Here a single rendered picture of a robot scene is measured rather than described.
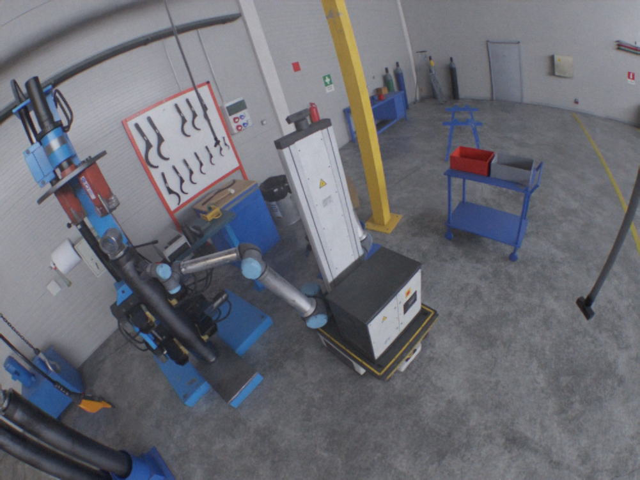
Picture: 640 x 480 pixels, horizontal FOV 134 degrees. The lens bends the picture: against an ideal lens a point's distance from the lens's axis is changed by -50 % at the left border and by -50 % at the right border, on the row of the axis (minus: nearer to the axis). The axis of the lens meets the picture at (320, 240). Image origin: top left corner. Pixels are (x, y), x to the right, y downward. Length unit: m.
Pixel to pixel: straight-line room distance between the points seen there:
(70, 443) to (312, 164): 2.43
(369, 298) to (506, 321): 1.43
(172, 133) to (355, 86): 2.60
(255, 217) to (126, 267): 2.01
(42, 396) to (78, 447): 2.04
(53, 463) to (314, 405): 2.14
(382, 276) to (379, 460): 1.30
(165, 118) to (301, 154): 3.04
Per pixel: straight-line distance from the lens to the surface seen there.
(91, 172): 1.79
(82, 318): 4.45
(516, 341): 2.53
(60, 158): 1.93
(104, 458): 2.48
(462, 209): 3.39
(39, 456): 2.46
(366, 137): 3.02
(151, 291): 2.13
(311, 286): 1.99
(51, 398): 4.31
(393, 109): 7.60
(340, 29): 2.91
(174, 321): 2.30
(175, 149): 4.19
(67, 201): 2.10
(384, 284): 1.68
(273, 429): 2.34
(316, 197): 1.51
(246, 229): 3.48
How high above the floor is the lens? 2.09
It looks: 36 degrees down
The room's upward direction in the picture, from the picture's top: 18 degrees counter-clockwise
